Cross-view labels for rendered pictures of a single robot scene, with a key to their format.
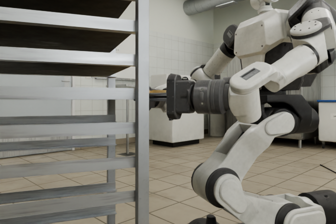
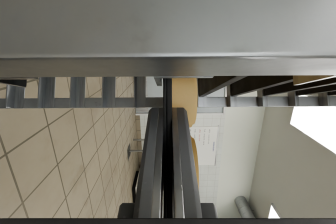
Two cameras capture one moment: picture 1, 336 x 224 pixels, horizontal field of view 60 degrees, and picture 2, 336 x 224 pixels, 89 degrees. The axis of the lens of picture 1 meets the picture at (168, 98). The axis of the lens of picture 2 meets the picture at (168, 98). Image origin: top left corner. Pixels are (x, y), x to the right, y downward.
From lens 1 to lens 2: 71 cm
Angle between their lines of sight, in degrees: 26
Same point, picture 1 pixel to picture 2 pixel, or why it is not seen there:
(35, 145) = not seen: hidden behind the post
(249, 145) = not seen: outside the picture
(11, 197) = not seen: outside the picture
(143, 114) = (31, 14)
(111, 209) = (16, 102)
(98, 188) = (48, 85)
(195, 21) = (230, 206)
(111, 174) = (65, 102)
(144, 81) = (282, 16)
